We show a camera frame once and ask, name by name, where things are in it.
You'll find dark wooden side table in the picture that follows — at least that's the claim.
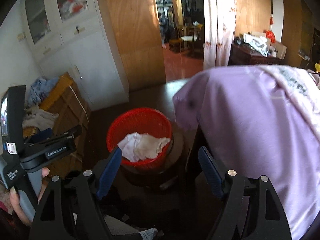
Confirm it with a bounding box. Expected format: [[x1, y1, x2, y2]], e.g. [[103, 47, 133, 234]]
[[228, 44, 284, 66]]

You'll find person's left hand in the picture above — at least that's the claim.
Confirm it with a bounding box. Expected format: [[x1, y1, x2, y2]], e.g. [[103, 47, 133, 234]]
[[9, 167, 50, 226]]

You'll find wooden crate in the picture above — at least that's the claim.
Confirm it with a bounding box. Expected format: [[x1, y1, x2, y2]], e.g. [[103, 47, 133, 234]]
[[23, 73, 91, 177]]

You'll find white cabinet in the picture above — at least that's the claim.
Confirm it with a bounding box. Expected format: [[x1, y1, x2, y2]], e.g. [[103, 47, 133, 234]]
[[20, 0, 129, 111]]

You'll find red plastic trash basket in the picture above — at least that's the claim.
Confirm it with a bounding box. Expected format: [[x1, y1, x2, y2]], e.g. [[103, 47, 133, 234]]
[[106, 107, 172, 172]]

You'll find blue cloth on crate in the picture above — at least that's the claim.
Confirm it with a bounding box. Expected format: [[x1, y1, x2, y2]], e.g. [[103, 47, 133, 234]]
[[27, 77, 59, 107]]

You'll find floral red white curtain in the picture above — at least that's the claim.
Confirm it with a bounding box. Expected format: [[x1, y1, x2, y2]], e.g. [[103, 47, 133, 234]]
[[203, 0, 236, 69]]

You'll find white tissue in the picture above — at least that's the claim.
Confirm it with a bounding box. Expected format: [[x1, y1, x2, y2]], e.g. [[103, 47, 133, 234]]
[[118, 132, 143, 163]]

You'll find white paper bag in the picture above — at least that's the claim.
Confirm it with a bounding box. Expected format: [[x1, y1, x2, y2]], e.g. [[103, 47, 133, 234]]
[[135, 134, 171, 160]]

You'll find floral pink tablecloth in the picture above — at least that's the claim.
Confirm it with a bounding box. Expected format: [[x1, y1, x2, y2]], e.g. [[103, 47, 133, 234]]
[[172, 65, 319, 239]]

